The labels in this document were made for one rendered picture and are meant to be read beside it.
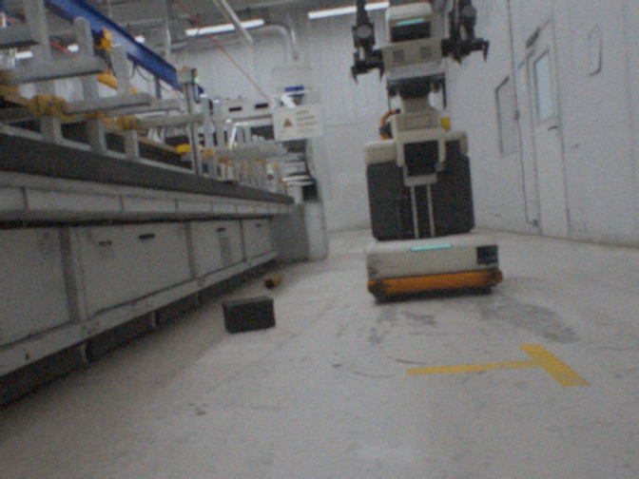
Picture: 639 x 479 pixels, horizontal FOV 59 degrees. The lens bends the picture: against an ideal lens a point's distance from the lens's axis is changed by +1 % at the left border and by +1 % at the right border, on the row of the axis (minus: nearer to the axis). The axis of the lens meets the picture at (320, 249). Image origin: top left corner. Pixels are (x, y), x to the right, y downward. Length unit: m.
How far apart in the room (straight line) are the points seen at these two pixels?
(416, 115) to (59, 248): 1.65
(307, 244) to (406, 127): 3.35
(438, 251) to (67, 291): 1.57
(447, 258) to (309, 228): 3.27
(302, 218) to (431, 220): 3.14
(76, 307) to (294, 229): 4.05
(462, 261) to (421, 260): 0.19
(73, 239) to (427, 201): 1.70
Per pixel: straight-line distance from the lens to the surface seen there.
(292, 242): 5.93
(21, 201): 1.55
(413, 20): 2.78
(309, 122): 5.83
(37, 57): 1.73
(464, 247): 2.66
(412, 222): 2.93
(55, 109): 1.69
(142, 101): 1.63
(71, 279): 2.11
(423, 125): 2.75
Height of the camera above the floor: 0.43
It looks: 3 degrees down
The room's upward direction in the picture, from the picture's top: 6 degrees counter-clockwise
